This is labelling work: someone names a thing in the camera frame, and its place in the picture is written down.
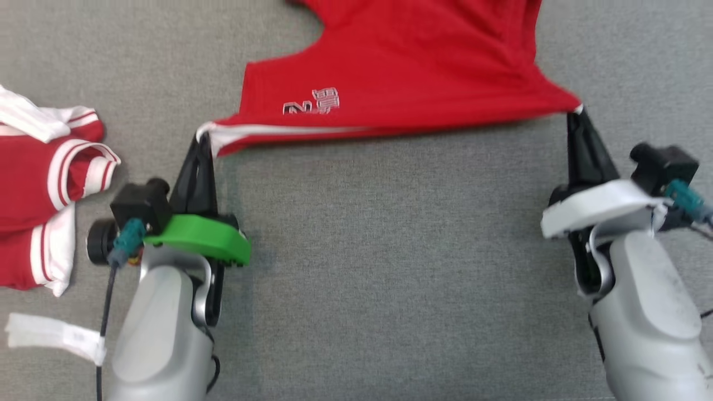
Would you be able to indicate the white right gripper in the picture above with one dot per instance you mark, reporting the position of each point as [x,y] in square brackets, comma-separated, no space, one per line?
[601,203]

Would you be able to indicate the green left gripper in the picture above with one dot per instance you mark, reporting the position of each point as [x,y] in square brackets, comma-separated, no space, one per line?
[200,234]

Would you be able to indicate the red white-sleeved basketball jersey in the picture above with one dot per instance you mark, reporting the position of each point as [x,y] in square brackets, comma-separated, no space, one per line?
[28,172]

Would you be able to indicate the red white jersey pile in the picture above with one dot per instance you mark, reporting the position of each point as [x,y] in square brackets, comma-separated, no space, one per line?
[418,67]

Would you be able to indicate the grey fabric sofa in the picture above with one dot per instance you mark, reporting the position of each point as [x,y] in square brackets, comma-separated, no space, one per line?
[390,250]

